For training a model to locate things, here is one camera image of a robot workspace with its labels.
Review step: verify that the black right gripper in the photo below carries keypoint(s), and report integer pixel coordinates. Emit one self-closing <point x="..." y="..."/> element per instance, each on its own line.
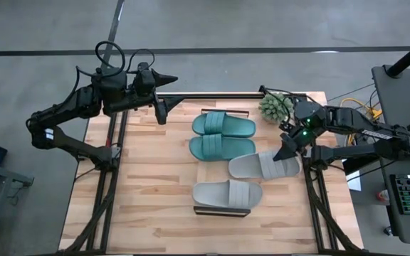
<point x="303" y="137"/>

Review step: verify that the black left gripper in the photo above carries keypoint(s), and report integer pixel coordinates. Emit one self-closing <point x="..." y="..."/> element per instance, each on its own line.
<point x="144" y="83"/>

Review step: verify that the grey rubber slide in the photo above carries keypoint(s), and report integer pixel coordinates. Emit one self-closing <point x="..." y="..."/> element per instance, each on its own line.
<point x="219" y="193"/>
<point x="251" y="167"/>

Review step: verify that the green rubber slide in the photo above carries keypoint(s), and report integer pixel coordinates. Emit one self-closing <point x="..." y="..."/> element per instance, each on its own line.
<point x="226" y="124"/>
<point x="226" y="147"/>

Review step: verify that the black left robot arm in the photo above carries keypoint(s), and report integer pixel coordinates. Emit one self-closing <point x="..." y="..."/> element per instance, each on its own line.
<point x="66" y="106"/>

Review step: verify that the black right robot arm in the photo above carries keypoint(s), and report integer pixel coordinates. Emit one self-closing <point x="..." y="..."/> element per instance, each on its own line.
<point x="351" y="119"/>

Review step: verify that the green potted succulent plant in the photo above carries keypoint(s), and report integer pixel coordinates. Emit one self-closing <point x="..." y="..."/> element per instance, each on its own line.
<point x="272" y="108"/>

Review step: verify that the black desk foot bar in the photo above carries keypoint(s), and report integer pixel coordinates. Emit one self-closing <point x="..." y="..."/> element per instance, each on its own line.
<point x="358" y="167"/>

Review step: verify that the white paper sheet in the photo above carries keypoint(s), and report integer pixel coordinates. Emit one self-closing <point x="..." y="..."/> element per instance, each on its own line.
<point x="354" y="181"/>

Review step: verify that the grey monitor stand desk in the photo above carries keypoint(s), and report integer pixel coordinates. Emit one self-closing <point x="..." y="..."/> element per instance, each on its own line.
<point x="404" y="96"/>

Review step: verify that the black caster wheel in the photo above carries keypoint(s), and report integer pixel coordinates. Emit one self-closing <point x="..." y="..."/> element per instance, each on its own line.
<point x="388" y="231"/>

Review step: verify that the black monitor pole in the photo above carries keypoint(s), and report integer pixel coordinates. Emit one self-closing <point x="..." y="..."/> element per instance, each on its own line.
<point x="408" y="57"/>

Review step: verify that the grey metal cart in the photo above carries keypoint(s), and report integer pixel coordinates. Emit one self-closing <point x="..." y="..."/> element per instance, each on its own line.
<point x="5" y="174"/>

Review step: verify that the black aluminium table frame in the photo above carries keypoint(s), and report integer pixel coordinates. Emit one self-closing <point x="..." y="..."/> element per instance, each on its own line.
<point x="208" y="95"/>

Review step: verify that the low wooden shelf black frame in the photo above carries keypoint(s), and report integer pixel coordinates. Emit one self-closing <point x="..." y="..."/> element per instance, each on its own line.
<point x="208" y="170"/>

